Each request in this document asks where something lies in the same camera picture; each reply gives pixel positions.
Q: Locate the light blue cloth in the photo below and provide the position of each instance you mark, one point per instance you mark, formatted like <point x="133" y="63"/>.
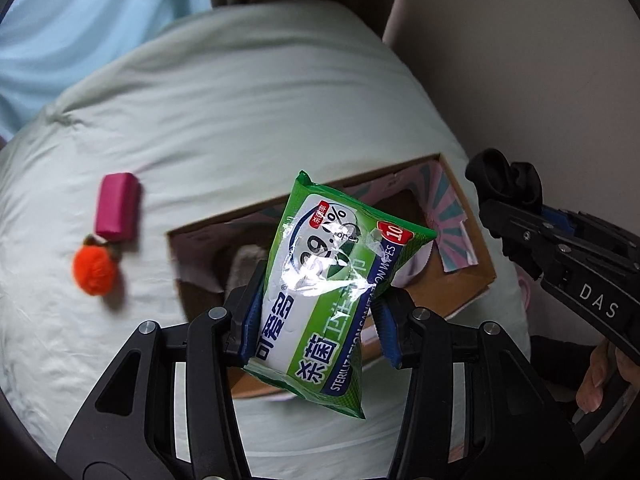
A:
<point x="75" y="20"/>

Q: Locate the grey fuzzy cloth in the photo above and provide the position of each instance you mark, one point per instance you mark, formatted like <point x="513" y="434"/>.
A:
<point x="245" y="265"/>

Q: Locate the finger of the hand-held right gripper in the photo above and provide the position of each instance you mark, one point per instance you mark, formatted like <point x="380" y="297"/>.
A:
<point x="520" y="232"/>
<point x="560" y="220"/>

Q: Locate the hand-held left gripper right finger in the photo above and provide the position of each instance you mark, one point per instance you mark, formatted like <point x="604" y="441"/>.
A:
<point x="387" y="330"/>

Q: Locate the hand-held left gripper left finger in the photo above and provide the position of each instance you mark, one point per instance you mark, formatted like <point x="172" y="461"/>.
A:
<point x="250" y="310"/>

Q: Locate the green wet wipes packet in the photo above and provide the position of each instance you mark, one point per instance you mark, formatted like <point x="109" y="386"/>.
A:
<point x="325" y="285"/>

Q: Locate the pink rectangular block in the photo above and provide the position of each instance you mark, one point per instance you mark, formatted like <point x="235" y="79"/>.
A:
<point x="117" y="205"/>

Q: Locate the pale green bed sheet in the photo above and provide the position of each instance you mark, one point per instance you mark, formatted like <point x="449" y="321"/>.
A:
<point x="250" y="110"/>

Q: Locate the person's right hand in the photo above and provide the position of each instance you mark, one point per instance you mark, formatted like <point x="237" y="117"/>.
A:
<point x="602" y="375"/>

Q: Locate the orange pom-pom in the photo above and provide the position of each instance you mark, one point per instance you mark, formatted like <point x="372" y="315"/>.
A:
<point x="95" y="270"/>

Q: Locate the cardboard box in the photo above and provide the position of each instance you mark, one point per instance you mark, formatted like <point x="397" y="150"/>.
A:
<point x="440" y="287"/>

